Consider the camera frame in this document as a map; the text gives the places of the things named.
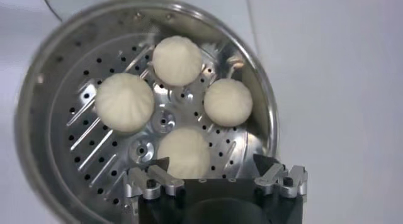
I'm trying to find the white steamed baozi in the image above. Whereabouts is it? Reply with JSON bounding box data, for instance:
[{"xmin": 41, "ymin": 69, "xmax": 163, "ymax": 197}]
[
  {"xmin": 94, "ymin": 72, "xmax": 156, "ymax": 134},
  {"xmin": 203, "ymin": 77, "xmax": 254, "ymax": 128},
  {"xmin": 156, "ymin": 127, "xmax": 211, "ymax": 179},
  {"xmin": 152, "ymin": 35, "xmax": 203, "ymax": 87}
]

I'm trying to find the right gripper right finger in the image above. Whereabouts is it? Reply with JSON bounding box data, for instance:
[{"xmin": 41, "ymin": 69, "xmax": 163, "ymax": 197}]
[{"xmin": 253, "ymin": 153, "xmax": 309, "ymax": 199}]

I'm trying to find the stainless steel steamer basket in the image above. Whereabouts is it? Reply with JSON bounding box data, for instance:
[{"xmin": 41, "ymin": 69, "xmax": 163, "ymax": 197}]
[{"xmin": 14, "ymin": 0, "xmax": 280, "ymax": 224}]

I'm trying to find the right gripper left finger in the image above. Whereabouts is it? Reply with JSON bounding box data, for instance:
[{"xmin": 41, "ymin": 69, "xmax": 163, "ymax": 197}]
[{"xmin": 125, "ymin": 156, "xmax": 186, "ymax": 201}]

